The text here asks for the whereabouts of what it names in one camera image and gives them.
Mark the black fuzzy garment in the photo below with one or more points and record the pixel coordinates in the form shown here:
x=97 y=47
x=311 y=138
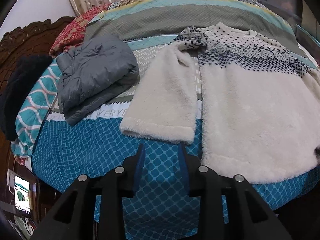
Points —
x=28 y=70

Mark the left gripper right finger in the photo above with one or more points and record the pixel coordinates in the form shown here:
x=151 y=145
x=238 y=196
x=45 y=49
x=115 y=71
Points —
x=230 y=208

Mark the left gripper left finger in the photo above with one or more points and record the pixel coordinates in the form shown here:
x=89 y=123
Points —
x=72 y=216

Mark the wooden bedside table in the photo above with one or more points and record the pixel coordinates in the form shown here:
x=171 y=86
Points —
x=42 y=196

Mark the carved wooden headboard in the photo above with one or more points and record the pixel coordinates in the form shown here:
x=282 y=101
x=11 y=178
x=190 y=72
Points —
x=36 y=38

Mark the smartphone with lit screen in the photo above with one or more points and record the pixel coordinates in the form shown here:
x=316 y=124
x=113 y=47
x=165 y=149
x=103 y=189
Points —
x=21 y=194

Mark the grey folded puffer jacket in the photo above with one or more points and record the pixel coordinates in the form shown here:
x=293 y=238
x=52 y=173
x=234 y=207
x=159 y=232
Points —
x=93 y=74

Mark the teal white patterned pillow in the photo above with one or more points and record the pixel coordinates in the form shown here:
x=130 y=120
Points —
x=34 y=110

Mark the red floral pillow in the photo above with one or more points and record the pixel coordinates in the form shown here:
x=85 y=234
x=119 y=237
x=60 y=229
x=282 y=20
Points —
x=73 y=34

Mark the white fleece patterned sweater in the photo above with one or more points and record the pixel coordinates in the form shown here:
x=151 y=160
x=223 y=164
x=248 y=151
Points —
x=259 y=103

